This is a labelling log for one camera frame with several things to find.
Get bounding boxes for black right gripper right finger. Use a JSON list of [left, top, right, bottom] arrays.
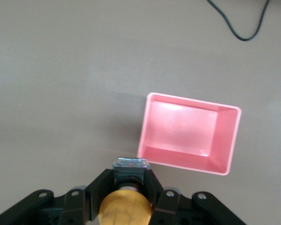
[[142, 169, 247, 225]]

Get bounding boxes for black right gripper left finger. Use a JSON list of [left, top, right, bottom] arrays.
[[0, 168, 116, 225]]

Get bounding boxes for yellow push button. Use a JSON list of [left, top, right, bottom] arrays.
[[97, 157, 154, 225]]

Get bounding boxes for pink plastic box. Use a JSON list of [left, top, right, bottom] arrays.
[[136, 91, 243, 177]]

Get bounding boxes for black looped table cable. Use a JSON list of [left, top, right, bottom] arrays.
[[206, 0, 271, 42]]

